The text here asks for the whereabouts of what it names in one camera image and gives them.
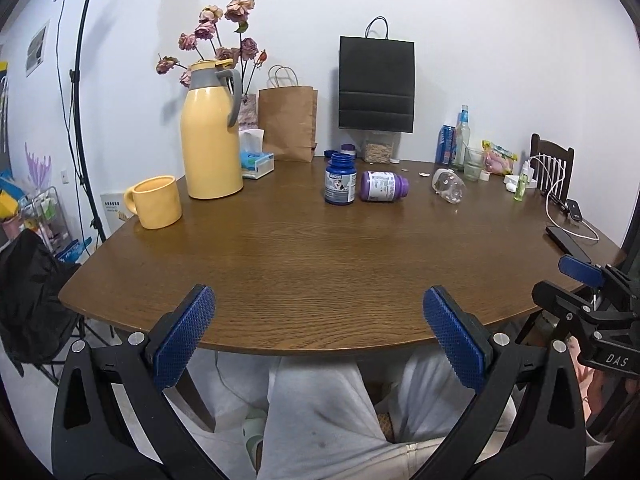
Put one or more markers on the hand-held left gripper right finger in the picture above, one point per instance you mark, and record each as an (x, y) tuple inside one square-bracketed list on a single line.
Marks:
[(456, 341)]

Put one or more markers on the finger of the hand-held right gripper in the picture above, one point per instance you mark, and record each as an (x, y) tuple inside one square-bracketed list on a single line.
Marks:
[(555, 300), (581, 270)]

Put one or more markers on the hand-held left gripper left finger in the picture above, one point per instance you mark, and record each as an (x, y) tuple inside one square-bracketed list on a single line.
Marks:
[(184, 341)]

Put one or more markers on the yellow cup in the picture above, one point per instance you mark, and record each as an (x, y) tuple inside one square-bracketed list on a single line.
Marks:
[(155, 202)]

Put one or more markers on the clear glass cup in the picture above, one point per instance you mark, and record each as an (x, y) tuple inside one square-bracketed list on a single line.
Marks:
[(474, 165)]

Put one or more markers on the person's right hand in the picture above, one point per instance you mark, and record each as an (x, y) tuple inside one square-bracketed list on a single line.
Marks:
[(582, 377)]

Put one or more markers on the black phone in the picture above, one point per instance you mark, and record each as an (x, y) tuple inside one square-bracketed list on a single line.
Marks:
[(567, 242)]

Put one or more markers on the small black device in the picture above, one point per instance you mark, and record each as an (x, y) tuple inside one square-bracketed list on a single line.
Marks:
[(575, 209)]

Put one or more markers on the wooden table leg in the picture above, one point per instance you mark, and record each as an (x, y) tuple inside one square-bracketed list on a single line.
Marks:
[(197, 402)]

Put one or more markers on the small green spray bottle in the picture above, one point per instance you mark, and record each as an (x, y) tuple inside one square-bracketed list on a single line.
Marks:
[(521, 187)]

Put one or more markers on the pale green slipper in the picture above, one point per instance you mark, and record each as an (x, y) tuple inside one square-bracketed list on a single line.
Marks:
[(252, 432)]

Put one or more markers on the dark wooden chair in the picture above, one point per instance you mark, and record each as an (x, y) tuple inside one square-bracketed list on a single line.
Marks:
[(562, 152)]

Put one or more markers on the pink snack packet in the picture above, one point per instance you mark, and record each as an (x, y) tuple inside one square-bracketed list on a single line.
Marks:
[(499, 164)]

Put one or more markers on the white tape roll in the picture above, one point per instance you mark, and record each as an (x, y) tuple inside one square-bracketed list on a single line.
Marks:
[(485, 175)]

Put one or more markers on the yellow snack packet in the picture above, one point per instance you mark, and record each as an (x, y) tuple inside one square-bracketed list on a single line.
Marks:
[(500, 149)]

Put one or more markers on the person's white pants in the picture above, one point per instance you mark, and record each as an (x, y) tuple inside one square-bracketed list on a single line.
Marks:
[(320, 410)]

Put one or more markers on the white cardboard box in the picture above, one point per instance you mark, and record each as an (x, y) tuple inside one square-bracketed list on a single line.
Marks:
[(111, 206)]

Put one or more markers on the clear plastic bottle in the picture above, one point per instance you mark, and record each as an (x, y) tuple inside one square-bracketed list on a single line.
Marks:
[(447, 185)]

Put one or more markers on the black cloth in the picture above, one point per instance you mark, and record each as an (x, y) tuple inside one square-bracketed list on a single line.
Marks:
[(30, 295)]

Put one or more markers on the purple pill bottle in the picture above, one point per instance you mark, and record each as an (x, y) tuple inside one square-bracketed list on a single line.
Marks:
[(382, 186)]

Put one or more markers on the clear glass bottle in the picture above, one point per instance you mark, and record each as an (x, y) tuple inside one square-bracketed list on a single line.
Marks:
[(462, 140)]

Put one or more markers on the metal rolling cart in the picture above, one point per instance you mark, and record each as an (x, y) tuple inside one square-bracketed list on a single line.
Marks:
[(50, 215)]

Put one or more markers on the blue drink can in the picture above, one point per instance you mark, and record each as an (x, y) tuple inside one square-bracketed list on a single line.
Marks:
[(445, 145)]

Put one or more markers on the blue tissue box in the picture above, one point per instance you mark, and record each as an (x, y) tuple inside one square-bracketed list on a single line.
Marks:
[(256, 161)]

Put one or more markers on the blue pill bottle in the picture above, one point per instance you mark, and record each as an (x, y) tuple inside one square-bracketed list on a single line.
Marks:
[(340, 182)]

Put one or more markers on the yellow thermos jug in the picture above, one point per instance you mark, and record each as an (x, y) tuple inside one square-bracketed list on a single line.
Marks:
[(211, 145)]

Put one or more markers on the glass jar of grains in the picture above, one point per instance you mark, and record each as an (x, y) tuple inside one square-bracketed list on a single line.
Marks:
[(378, 149)]

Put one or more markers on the white and blue lid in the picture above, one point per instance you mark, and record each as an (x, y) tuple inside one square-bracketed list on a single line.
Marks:
[(348, 149)]

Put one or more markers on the brown paper bag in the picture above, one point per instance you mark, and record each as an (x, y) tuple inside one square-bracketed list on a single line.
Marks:
[(287, 122)]

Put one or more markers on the black light stand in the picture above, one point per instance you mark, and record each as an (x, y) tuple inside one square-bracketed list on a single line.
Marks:
[(79, 110)]

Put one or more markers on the black paper bag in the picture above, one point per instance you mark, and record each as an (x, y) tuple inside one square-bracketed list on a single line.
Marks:
[(377, 82)]

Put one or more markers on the dried pink flowers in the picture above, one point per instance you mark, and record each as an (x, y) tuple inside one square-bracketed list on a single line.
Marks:
[(235, 15)]

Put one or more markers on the white wall socket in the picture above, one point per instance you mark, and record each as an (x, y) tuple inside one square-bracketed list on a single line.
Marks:
[(65, 175)]

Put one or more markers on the purple flower wall sticker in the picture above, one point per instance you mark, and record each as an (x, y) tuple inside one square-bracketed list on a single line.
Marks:
[(37, 165)]

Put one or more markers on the framed wall picture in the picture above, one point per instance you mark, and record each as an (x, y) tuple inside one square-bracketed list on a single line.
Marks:
[(37, 49)]

